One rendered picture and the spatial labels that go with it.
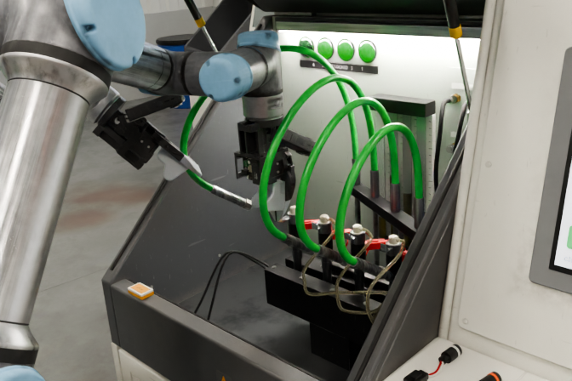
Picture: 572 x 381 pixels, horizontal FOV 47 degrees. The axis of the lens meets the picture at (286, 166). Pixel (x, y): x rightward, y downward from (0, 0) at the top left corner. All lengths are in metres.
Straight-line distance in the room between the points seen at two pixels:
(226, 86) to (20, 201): 0.46
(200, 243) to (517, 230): 0.80
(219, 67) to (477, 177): 0.44
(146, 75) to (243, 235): 0.72
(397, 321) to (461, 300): 0.13
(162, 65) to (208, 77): 0.08
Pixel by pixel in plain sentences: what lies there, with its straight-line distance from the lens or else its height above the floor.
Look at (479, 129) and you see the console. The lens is 1.07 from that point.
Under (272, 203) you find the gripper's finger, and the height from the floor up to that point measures 1.15.
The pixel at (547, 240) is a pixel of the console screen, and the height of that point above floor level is 1.18.
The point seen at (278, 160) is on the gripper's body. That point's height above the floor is 1.23.
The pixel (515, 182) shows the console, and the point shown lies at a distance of 1.04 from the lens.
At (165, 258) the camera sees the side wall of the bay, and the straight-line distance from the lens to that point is 1.53.
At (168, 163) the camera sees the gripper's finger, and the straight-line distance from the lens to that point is 1.26.
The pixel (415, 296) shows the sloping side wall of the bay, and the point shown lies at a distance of 1.05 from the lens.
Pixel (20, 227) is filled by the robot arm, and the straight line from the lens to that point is 0.68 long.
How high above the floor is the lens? 1.60
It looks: 18 degrees down
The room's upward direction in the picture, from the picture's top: 4 degrees counter-clockwise
